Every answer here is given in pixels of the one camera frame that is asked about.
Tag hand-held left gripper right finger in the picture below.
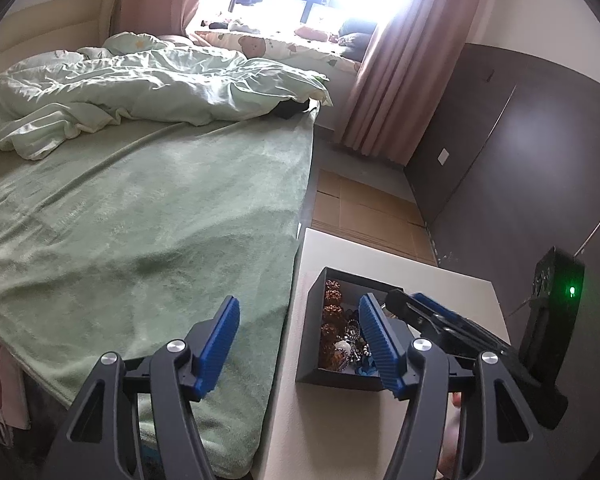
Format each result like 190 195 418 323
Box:
357 294 538 480

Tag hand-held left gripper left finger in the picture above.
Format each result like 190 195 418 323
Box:
47 296 241 480

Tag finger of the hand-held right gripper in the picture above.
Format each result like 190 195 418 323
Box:
385 288 481 357
412 292 524 362

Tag black bead bracelet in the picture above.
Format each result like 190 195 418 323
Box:
347 310 376 361

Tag black box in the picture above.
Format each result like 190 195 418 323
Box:
296 266 416 392

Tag brown bead bracelets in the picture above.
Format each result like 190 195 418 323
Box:
321 282 354 369

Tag cardboard floor sheets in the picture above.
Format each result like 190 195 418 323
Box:
310 169 439 266

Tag white low table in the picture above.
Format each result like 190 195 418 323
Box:
252 227 511 480

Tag green fleece blanket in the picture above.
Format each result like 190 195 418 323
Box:
0 105 316 467

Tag pink cartoon floor mat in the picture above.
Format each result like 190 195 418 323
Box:
0 330 31 431

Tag black cloth item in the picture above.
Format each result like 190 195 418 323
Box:
275 100 311 120

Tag light green duvet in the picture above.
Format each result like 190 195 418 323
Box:
0 31 334 162

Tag dark pillows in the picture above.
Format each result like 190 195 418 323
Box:
337 17 379 61

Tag bear print seat cushion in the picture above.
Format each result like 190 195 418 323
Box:
195 29 366 74

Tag small pile of clothes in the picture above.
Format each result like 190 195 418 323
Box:
205 19 261 32

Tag dark grey wall panel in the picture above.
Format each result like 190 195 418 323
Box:
405 42 600 480

